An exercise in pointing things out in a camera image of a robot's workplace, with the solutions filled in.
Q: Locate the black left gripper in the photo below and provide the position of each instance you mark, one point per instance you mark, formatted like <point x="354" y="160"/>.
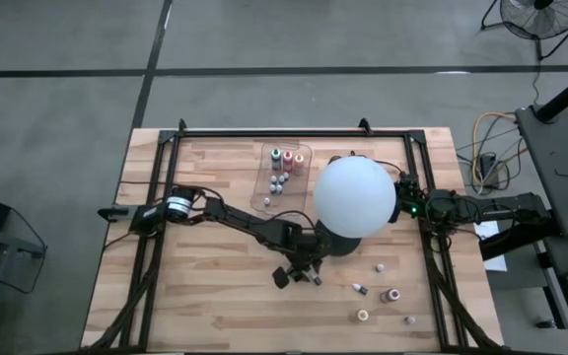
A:
<point x="306" y="256"/>

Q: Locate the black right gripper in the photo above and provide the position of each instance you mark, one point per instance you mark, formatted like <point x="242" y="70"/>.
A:
<point x="404" y="204"/>

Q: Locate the small dark dropper bottle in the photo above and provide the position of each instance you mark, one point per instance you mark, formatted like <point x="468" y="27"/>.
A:
<point x="318" y="282"/>
<point x="360" y="288"/>

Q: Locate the large red food coloring bottle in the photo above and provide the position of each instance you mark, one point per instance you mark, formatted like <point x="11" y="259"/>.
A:
<point x="288" y="158"/>

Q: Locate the large green food coloring bottle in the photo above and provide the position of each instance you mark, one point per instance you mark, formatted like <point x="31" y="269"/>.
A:
<point x="275" y="155"/>

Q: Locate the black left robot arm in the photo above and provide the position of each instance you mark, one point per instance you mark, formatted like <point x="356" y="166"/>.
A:
<point x="244" y="224"/>

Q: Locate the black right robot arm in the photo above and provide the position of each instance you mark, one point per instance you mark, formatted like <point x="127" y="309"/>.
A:
<point x="511" y="204"/>

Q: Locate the large yellow food coloring bottle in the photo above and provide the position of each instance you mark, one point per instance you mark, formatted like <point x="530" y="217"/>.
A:
<point x="362" y="315"/>

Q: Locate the large maroon food coloring bottle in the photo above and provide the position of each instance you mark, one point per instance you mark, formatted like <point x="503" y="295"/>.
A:
<point x="391" y="295"/>

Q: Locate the white globe lamp black base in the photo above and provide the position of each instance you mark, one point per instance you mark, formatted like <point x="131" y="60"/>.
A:
<point x="353" y="197"/>

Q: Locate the clear plastic bin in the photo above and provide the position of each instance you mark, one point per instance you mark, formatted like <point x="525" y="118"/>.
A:
<point x="294" y="197"/>

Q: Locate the white paper sheet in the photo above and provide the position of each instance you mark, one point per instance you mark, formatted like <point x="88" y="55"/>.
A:
<point x="491" y="232"/>

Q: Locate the black power adapter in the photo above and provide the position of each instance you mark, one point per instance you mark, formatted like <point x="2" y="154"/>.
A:
<point x="487" y="165"/>

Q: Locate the grey side table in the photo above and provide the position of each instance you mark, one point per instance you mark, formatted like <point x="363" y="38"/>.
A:
<point x="560" y="148"/>

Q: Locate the dark grey desk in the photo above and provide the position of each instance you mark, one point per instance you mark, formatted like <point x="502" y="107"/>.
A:
<point x="560" y="276"/>

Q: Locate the black floor fan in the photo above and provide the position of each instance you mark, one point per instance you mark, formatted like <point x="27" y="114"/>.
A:
<point x="543" y="17"/>

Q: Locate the grey computer stand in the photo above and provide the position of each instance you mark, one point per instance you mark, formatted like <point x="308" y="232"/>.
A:
<point x="22" y="248"/>

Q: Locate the black metal table frame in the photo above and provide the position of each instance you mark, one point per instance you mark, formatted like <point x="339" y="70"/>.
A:
<point x="215" y="133"/>

